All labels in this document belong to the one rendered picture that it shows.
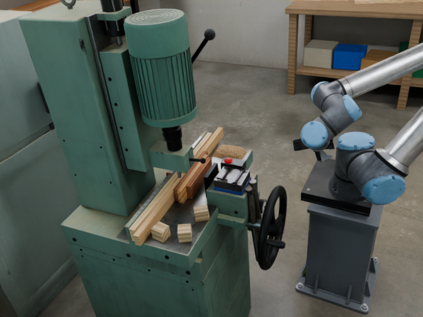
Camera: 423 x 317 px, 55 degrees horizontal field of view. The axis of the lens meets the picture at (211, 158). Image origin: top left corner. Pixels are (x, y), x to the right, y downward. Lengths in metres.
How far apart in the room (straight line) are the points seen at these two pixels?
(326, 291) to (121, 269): 1.12
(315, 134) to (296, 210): 1.35
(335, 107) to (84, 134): 0.84
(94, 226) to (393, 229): 1.80
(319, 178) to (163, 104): 1.02
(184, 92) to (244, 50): 3.73
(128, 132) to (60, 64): 0.29
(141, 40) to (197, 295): 0.86
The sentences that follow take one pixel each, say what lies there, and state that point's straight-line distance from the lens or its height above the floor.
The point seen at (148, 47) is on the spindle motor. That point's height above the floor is 1.45.
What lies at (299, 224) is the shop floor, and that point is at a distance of 2.62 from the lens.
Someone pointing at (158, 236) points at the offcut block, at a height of 0.92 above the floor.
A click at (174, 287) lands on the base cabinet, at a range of 1.49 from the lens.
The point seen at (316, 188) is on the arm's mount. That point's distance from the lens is 1.93.
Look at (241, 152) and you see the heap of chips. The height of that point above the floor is 0.92.
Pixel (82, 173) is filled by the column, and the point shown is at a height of 0.97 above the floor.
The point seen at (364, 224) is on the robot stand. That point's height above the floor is 0.54.
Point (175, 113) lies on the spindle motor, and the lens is 1.21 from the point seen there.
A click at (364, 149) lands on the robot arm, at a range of 1.75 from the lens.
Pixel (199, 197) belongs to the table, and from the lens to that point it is 1.41.
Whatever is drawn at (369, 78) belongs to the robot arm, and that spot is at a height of 1.17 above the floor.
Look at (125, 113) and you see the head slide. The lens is 1.30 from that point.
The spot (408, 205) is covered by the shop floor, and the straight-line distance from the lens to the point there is 2.89.
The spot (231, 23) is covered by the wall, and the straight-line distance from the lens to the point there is 4.88.
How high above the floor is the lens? 1.78
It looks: 34 degrees down
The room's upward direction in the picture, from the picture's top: 6 degrees counter-clockwise
